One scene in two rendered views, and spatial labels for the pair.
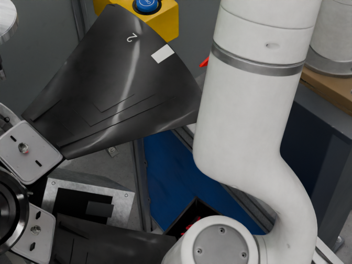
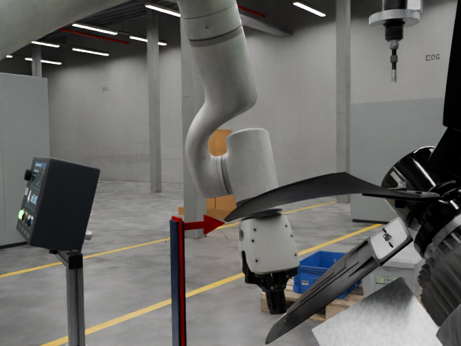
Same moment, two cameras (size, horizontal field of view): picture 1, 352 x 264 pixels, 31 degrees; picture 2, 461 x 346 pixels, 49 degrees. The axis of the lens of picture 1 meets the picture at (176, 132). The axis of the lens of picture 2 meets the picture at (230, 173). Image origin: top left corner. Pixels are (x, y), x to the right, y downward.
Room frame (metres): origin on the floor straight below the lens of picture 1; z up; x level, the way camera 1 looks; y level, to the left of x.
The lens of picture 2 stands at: (1.23, 0.05, 1.27)
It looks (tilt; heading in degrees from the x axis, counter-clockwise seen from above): 3 degrees down; 188
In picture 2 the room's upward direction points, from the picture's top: 1 degrees counter-clockwise
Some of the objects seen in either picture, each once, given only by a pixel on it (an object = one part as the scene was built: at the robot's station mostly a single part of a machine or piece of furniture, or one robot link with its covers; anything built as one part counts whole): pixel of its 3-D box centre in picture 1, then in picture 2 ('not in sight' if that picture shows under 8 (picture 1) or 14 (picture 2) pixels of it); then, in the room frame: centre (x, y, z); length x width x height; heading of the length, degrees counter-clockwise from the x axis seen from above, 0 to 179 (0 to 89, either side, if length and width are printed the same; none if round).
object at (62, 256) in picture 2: not in sight; (64, 252); (0.16, -0.47, 1.04); 0.24 x 0.03 x 0.03; 36
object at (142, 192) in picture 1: (142, 165); not in sight; (0.93, 0.10, 0.39); 0.04 x 0.04 x 0.78; 36
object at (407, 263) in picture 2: not in sight; (395, 273); (-2.61, 0.77, 0.31); 0.60 x 0.42 x 0.33; 158
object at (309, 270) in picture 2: not in sight; (330, 272); (-2.80, 0.30, 0.25); 0.60 x 0.41 x 0.22; 158
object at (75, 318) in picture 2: not in sight; (75, 299); (0.24, -0.41, 0.96); 0.03 x 0.03 x 0.20; 36
